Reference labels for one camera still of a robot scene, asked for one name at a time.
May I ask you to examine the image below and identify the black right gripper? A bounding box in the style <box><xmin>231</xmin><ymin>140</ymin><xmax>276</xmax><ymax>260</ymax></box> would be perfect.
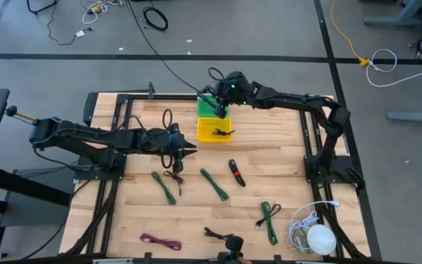
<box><xmin>205</xmin><ymin>78</ymin><xmax>241</xmax><ymax>119</ymax></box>

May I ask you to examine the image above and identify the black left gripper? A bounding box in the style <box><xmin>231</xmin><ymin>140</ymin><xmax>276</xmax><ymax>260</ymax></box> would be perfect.
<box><xmin>143</xmin><ymin>123</ymin><xmax>199</xmax><ymax>175</ymax></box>

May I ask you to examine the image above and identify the thin black cable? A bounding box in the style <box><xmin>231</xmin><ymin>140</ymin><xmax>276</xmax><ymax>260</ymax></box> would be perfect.
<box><xmin>211</xmin><ymin>128</ymin><xmax>236</xmax><ymax>138</ymax></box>
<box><xmin>254</xmin><ymin>203</ymin><xmax>282</xmax><ymax>230</ymax></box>

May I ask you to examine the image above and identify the brown cable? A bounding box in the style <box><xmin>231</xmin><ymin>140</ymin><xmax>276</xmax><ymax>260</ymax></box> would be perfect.
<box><xmin>163</xmin><ymin>169</ymin><xmax>185</xmax><ymax>196</ymax></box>

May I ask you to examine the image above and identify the green braided cable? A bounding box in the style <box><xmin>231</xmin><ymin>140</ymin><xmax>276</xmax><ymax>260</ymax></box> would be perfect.
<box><xmin>260</xmin><ymin>201</ymin><xmax>279</xmax><ymax>246</ymax></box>
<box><xmin>150</xmin><ymin>171</ymin><xmax>177</xmax><ymax>206</ymax></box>
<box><xmin>199</xmin><ymin>168</ymin><xmax>230</xmax><ymax>202</ymax></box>

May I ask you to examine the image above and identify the black cable with red strap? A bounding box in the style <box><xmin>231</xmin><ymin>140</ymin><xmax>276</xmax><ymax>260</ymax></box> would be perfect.
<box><xmin>228</xmin><ymin>158</ymin><xmax>247</xmax><ymax>188</ymax></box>

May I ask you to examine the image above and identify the thick black strapped USB cable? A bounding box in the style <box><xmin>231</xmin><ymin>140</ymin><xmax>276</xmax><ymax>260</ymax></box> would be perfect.
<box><xmin>203</xmin><ymin>226</ymin><xmax>234</xmax><ymax>241</ymax></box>

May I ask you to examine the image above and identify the magenta braided cable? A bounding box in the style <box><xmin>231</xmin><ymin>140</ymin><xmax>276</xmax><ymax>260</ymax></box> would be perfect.
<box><xmin>139</xmin><ymin>232</ymin><xmax>182</xmax><ymax>252</ymax></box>

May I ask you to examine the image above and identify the green plastic basket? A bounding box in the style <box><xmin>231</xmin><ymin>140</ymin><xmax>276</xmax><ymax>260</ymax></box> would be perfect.
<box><xmin>196</xmin><ymin>94</ymin><xmax>230</xmax><ymax>119</ymax></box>

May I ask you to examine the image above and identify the yellow plastic basket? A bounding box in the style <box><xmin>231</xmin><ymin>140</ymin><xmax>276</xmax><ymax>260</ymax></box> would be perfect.
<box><xmin>196</xmin><ymin>117</ymin><xmax>233</xmax><ymax>143</ymax></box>

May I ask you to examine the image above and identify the clear round container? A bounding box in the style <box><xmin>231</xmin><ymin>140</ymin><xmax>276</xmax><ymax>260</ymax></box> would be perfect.
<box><xmin>292</xmin><ymin>227</ymin><xmax>313</xmax><ymax>254</ymax></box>

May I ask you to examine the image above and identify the white dome-shaped object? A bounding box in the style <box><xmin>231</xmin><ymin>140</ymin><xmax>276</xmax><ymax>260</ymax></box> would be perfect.
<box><xmin>306</xmin><ymin>224</ymin><xmax>338</xmax><ymax>257</ymax></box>

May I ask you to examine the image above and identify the black knob with wooden stick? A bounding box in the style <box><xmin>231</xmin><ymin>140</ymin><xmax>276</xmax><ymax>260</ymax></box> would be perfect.
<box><xmin>4</xmin><ymin>105</ymin><xmax>39</xmax><ymax>122</ymax></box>

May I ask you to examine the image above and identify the grey desk foot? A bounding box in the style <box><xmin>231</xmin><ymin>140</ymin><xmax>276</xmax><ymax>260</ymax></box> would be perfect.
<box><xmin>386</xmin><ymin>106</ymin><xmax>422</xmax><ymax>125</ymax></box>

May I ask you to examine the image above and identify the black aluminium table frame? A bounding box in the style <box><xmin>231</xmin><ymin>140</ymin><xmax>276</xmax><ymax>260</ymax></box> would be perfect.
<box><xmin>59</xmin><ymin>81</ymin><xmax>383</xmax><ymax>264</ymax></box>

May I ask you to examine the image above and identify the long black floor cable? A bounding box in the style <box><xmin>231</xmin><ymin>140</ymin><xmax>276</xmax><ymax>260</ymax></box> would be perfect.
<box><xmin>126</xmin><ymin>0</ymin><xmax>207</xmax><ymax>95</ymax></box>

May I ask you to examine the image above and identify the black coiled floor cable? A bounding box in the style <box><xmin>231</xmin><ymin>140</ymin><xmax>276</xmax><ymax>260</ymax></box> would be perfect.
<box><xmin>142</xmin><ymin>6</ymin><xmax>169</xmax><ymax>32</ymax></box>

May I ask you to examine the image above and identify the black table-level camera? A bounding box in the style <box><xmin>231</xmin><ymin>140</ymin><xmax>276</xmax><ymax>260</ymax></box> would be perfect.
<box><xmin>218</xmin><ymin>235</ymin><xmax>251</xmax><ymax>264</ymax></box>

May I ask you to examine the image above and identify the white cable bundle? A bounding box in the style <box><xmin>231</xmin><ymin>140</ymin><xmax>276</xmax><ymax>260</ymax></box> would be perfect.
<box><xmin>286</xmin><ymin>199</ymin><xmax>341</xmax><ymax>254</ymax></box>

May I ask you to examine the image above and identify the yellow floor extension cable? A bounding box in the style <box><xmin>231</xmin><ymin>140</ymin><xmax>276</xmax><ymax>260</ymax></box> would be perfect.
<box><xmin>330</xmin><ymin>0</ymin><xmax>371</xmax><ymax>68</ymax></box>

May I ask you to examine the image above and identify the black cable with white adapter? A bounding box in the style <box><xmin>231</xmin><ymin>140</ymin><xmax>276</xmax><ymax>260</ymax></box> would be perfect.
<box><xmin>45</xmin><ymin>3</ymin><xmax>95</xmax><ymax>47</ymax></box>

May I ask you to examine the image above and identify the white floor cable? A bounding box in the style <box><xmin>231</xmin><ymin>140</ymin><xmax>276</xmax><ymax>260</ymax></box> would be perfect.
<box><xmin>365</xmin><ymin>48</ymin><xmax>422</xmax><ymax>88</ymax></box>

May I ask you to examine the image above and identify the white and yellow cable cluster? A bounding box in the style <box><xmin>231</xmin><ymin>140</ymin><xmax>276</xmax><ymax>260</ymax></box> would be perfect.
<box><xmin>81</xmin><ymin>0</ymin><xmax>124</xmax><ymax>25</ymax></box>

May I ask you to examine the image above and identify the grey desk frame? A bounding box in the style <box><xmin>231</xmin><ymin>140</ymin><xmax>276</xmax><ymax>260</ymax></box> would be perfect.
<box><xmin>363</xmin><ymin>0</ymin><xmax>422</xmax><ymax>27</ymax></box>

